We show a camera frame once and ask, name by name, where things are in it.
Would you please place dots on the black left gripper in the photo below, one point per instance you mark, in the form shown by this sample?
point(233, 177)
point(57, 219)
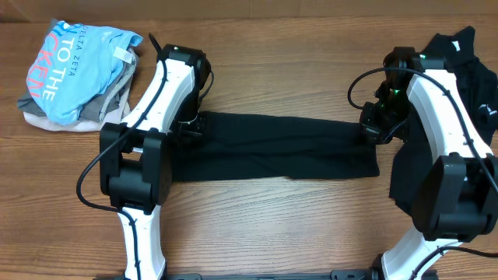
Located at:
point(177, 133)

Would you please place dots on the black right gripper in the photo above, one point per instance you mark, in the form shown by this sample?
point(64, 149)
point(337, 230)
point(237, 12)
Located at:
point(369, 127)

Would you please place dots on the plain black t-shirt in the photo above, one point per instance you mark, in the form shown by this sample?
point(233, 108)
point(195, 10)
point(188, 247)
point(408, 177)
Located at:
point(251, 146)

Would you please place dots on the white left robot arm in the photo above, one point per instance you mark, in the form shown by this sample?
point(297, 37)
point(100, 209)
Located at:
point(135, 168)

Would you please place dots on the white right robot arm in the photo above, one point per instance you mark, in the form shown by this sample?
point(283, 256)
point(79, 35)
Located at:
point(457, 199)

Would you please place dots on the grey folded garment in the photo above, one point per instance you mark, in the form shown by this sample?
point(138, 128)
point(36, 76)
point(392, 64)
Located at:
point(93, 109)

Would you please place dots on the black hydrogen logo shirt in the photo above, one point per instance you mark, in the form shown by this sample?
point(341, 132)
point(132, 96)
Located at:
point(477, 87)

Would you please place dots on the light blue printed t-shirt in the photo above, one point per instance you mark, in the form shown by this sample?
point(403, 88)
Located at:
point(74, 70)

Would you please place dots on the white folded garment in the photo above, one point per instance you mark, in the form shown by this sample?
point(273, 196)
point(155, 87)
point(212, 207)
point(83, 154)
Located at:
point(110, 107)

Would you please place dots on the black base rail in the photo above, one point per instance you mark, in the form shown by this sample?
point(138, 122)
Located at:
point(333, 275)

